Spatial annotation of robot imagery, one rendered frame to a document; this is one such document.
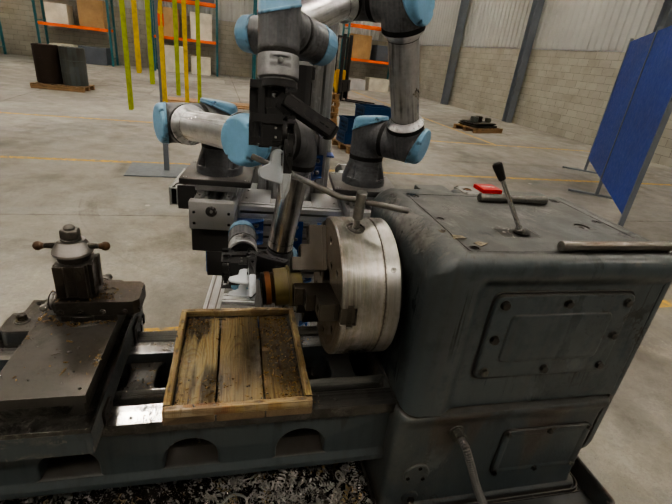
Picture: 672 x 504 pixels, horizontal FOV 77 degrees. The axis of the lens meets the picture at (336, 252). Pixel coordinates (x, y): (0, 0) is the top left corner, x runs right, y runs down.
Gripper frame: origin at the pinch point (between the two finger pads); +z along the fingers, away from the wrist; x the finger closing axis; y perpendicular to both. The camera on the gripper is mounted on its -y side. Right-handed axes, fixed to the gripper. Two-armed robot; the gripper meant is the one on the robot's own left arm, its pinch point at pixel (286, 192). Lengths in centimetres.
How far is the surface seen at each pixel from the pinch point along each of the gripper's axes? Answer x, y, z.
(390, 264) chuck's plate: 3.0, -21.2, 13.6
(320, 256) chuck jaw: -11.1, -9.5, 14.8
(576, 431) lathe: 1, -75, 57
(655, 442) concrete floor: -65, -194, 119
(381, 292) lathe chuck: 4.8, -19.0, 18.9
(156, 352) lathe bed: -21, 28, 41
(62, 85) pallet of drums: -1174, 433, -188
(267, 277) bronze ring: -8.3, 2.6, 18.9
